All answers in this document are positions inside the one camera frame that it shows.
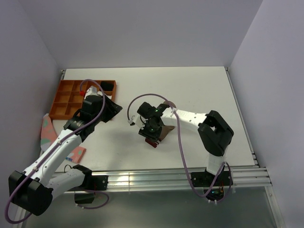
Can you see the pink patterned sock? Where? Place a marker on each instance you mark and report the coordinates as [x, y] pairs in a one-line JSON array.
[[48, 136]]

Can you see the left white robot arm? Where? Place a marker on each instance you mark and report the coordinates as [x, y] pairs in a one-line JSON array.
[[35, 188]]

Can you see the black rolled sock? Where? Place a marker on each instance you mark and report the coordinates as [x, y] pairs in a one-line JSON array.
[[107, 85]]

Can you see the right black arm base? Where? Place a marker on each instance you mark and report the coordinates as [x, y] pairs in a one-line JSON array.
[[204, 179]]

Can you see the brown striped sock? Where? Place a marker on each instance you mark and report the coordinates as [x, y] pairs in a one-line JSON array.
[[152, 111]]

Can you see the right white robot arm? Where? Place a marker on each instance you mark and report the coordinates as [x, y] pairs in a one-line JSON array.
[[215, 133]]

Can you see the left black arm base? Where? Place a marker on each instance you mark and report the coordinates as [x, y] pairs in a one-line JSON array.
[[96, 182]]

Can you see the orange compartment tray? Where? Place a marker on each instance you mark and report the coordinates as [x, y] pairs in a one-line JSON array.
[[68, 99]]

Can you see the aluminium frame rail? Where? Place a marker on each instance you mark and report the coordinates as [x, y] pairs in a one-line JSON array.
[[172, 179]]

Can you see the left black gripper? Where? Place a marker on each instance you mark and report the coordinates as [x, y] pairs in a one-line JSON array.
[[112, 109]]

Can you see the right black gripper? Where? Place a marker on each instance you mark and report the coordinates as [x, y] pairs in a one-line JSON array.
[[145, 133]]

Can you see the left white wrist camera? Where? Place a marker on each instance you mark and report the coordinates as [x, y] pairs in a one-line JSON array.
[[91, 91]]

